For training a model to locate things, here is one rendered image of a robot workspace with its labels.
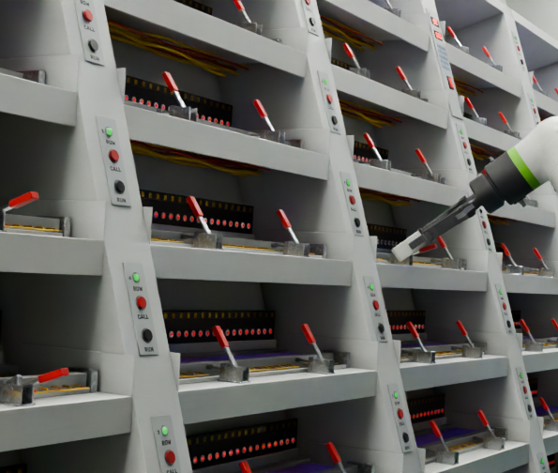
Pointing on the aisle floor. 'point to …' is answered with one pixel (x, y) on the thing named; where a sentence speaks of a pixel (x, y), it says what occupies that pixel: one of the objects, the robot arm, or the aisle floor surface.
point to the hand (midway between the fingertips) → (410, 245)
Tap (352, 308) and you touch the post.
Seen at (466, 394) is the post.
